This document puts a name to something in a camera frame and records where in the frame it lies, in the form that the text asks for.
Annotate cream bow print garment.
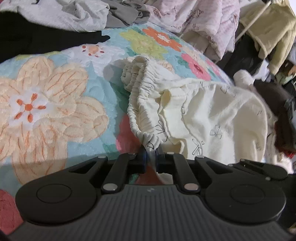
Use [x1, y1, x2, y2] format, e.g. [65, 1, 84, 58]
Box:
[121, 55, 293, 174]

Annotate floral quilted bedspread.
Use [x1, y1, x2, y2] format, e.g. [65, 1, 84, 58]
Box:
[1, 23, 231, 234]

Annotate pink bear print blanket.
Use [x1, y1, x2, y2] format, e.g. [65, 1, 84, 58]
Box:
[145, 1, 240, 61]

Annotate grey t-shirt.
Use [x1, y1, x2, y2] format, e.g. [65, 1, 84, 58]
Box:
[103, 1, 151, 28]

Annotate light grey sweatshirt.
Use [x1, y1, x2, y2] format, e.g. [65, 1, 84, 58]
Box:
[1, 1, 109, 32]

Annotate beige shearling jacket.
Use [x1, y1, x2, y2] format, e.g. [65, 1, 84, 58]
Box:
[247, 1, 295, 75]

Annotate black garment on bed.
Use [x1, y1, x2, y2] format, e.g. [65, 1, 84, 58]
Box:
[1, 11, 110, 62]

